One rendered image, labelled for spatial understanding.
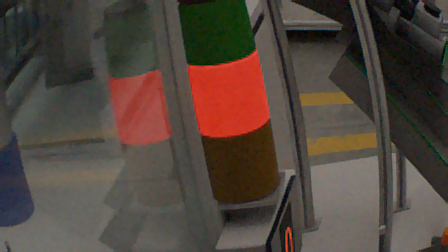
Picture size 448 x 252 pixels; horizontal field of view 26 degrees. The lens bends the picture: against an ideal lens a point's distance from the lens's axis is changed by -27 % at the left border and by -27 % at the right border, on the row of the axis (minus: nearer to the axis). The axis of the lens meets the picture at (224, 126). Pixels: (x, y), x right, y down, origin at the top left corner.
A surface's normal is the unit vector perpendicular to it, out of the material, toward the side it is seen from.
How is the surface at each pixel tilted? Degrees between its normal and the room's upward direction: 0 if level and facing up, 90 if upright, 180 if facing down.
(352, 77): 90
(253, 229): 0
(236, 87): 90
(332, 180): 0
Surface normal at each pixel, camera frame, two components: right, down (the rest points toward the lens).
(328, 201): -0.18, -0.92
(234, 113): 0.11, 0.34
